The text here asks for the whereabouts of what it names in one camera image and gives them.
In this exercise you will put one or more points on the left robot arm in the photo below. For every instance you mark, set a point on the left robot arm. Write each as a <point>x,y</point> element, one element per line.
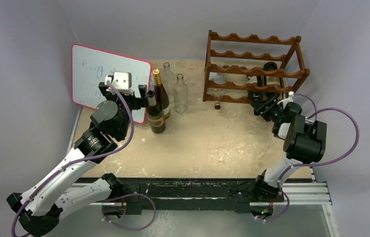
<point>39,209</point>

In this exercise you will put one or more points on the clear slim glass bottle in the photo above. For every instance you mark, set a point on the clear slim glass bottle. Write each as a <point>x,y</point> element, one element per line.
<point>168,79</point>

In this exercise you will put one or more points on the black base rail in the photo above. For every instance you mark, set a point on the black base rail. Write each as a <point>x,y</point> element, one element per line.
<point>200,194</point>

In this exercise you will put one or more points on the brown wooden wine rack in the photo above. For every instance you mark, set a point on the brown wooden wine rack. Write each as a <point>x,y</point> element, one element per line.
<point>292,64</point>

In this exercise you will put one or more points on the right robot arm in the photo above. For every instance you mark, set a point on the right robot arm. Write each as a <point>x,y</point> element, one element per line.
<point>304,142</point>

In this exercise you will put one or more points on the red framed whiteboard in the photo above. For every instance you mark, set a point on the red framed whiteboard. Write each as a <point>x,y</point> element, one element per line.
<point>90,66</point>

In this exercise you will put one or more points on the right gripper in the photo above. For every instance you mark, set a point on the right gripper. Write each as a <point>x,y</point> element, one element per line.
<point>265,106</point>

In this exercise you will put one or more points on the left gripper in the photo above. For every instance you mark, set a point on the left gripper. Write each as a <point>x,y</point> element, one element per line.
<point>139,102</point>

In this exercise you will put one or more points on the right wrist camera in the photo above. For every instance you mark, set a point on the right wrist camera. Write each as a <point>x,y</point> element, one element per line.
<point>287,97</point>

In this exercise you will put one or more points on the dark gold-capped wine bottle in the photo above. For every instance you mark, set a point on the dark gold-capped wine bottle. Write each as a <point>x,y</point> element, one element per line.
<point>161,94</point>

